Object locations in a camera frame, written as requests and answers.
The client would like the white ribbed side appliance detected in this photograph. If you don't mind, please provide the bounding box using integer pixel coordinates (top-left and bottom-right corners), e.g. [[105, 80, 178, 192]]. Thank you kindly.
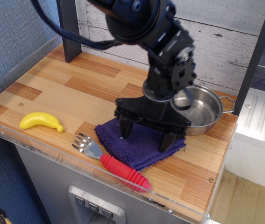
[[225, 88, 265, 187]]

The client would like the purple cloth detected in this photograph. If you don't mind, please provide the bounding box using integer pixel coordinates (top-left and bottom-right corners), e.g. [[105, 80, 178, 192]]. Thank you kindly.
[[94, 118, 186, 171]]

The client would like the stainless steel pot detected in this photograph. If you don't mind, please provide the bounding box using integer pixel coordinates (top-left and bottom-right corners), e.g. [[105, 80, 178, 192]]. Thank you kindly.
[[170, 85, 236, 136]]

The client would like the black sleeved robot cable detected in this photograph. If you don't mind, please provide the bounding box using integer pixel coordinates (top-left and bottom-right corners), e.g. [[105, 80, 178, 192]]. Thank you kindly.
[[30, 0, 123, 50]]

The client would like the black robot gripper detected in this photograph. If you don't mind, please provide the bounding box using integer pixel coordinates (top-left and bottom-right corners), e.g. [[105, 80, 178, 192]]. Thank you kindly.
[[115, 95, 191, 152]]

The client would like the yellow toy banana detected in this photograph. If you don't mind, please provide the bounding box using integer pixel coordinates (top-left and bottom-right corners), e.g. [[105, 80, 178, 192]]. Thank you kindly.
[[19, 112, 64, 133]]

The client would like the silver button control panel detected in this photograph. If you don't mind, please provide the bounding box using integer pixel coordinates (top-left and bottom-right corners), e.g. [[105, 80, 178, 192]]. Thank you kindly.
[[68, 185, 126, 224]]

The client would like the dark left frame post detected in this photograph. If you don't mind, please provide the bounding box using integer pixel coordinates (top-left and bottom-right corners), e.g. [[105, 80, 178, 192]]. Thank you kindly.
[[56, 0, 82, 63]]

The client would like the dark frame post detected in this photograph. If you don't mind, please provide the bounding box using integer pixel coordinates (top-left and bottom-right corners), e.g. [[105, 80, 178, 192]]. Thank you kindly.
[[232, 20, 265, 116], [56, 0, 82, 63]]

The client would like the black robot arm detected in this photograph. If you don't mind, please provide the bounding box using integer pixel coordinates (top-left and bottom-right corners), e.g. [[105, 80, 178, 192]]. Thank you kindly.
[[92, 0, 196, 152]]

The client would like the red handled metal fork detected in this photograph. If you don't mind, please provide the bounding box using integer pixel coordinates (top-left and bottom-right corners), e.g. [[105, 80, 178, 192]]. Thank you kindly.
[[72, 133, 151, 192]]

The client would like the dark right frame post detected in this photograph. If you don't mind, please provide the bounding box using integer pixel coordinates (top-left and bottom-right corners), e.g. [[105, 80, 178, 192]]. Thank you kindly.
[[232, 20, 265, 116]]

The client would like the clear acrylic front guard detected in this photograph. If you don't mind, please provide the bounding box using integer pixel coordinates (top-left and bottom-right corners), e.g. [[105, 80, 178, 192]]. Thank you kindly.
[[0, 118, 235, 224]]

